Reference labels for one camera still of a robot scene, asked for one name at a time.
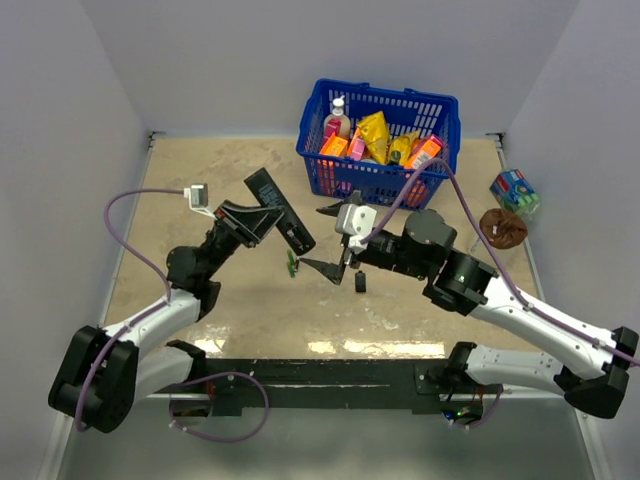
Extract blue green sponge pack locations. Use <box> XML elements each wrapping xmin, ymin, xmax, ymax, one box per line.
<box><xmin>489</xmin><ymin>169</ymin><xmax>540</xmax><ymax>217</ymax></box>

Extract orange pink box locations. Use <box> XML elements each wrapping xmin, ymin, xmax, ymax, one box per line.
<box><xmin>319</xmin><ymin>134</ymin><xmax>349</xmax><ymax>158</ymax></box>

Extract white pump bottle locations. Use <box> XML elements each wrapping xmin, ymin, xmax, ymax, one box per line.
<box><xmin>323</xmin><ymin>95</ymin><xmax>351</xmax><ymax>140</ymax></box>

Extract yellow green bag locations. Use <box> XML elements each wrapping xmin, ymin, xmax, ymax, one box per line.
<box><xmin>387</xmin><ymin>130</ymin><xmax>420</xmax><ymax>166</ymax></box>

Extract orange carton box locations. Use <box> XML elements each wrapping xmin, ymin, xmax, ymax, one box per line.
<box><xmin>404</xmin><ymin>135</ymin><xmax>444</xmax><ymax>170</ymax></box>

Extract yellow snack bag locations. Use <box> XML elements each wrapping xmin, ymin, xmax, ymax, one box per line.
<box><xmin>358</xmin><ymin>111</ymin><xmax>390</xmax><ymax>165</ymax></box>

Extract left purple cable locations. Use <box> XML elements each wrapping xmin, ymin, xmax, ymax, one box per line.
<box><xmin>73</xmin><ymin>188</ymin><xmax>194</xmax><ymax>434</ymax></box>

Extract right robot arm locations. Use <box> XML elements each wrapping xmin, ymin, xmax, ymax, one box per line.
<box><xmin>308</xmin><ymin>193</ymin><xmax>639</xmax><ymax>419</ymax></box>

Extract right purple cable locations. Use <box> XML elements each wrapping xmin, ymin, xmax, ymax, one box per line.
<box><xmin>359</xmin><ymin>157</ymin><xmax>640</xmax><ymax>369</ymax></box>

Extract blue plastic basket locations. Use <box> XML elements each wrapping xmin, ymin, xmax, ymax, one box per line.
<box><xmin>296</xmin><ymin>79</ymin><xmax>461</xmax><ymax>210</ymax></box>

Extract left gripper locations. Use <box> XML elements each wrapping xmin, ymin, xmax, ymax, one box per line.
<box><xmin>201</xmin><ymin>200</ymin><xmax>287</xmax><ymax>280</ymax></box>

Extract black base frame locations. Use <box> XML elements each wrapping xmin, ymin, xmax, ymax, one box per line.
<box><xmin>194</xmin><ymin>358</ymin><xmax>499</xmax><ymax>416</ymax></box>

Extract green battery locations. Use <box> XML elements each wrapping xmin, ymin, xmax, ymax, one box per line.
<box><xmin>287</xmin><ymin>250</ymin><xmax>299</xmax><ymax>278</ymax></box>

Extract brown lidded white cup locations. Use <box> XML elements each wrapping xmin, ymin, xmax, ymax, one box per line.
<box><xmin>478</xmin><ymin>208</ymin><xmax>528</xmax><ymax>250</ymax></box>

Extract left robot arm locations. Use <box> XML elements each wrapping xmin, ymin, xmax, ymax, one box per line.
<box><xmin>48</xmin><ymin>199</ymin><xmax>290</xmax><ymax>433</ymax></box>

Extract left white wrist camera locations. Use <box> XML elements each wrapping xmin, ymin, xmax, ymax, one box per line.
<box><xmin>183</xmin><ymin>183</ymin><xmax>214</xmax><ymax>217</ymax></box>

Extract black battery cover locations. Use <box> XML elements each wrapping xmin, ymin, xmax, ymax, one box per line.
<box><xmin>354</xmin><ymin>271</ymin><xmax>367</xmax><ymax>293</ymax></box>

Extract black remote control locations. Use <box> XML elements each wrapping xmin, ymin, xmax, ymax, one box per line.
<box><xmin>242</xmin><ymin>168</ymin><xmax>317</xmax><ymax>254</ymax></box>

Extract purple cable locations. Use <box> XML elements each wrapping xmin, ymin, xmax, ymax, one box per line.
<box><xmin>73</xmin><ymin>188</ymin><xmax>194</xmax><ymax>434</ymax></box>
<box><xmin>359</xmin><ymin>157</ymin><xmax>640</xmax><ymax>369</ymax></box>

